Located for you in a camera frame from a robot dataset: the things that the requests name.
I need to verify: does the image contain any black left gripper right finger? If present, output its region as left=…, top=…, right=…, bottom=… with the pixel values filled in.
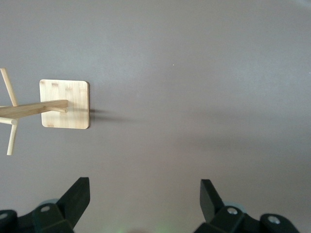
left=194, top=179, right=246, bottom=233

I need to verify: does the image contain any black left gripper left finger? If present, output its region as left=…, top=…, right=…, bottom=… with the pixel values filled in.
left=31, top=177, right=91, bottom=233

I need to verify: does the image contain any wooden mug tree stand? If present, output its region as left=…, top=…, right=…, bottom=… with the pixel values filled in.
left=0, top=68, right=90, bottom=156

